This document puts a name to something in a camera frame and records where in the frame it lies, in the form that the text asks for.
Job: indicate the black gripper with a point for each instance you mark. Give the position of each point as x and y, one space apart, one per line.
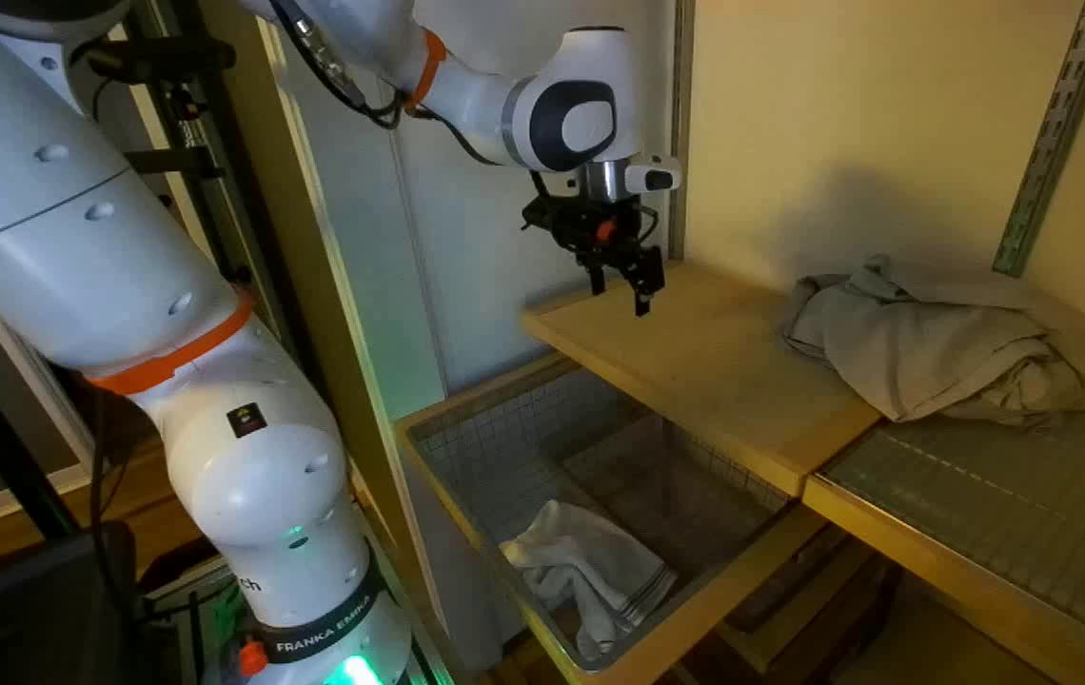
602 234

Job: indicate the light grey cloth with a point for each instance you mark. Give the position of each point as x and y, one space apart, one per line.
924 348

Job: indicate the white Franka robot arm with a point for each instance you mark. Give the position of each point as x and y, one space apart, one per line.
59 192

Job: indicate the wooden shelf board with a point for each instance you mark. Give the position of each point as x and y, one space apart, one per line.
695 357

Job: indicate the white towel with dark stripe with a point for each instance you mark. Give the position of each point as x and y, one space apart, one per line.
581 563

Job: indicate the black stand with clamps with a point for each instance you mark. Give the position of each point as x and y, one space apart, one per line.
174 57

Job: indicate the orange base knob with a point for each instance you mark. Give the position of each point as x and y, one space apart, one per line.
252 657

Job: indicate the white framed board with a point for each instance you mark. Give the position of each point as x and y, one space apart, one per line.
11 508

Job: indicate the black monitor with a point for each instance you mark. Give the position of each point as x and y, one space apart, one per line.
20 622

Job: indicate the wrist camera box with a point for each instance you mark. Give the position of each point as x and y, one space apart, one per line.
652 175

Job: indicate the wooden cabinet upright post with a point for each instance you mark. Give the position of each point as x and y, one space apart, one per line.
313 253

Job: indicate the lower wooden drawer frame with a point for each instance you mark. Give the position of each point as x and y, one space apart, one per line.
808 612

